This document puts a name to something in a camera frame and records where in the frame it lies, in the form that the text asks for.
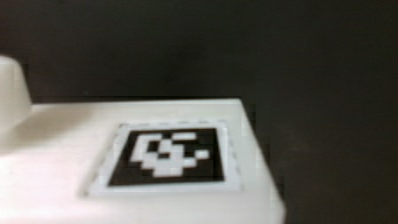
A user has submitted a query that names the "white drawer box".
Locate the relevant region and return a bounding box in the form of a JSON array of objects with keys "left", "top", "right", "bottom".
[{"left": 0, "top": 56, "right": 286, "bottom": 224}]

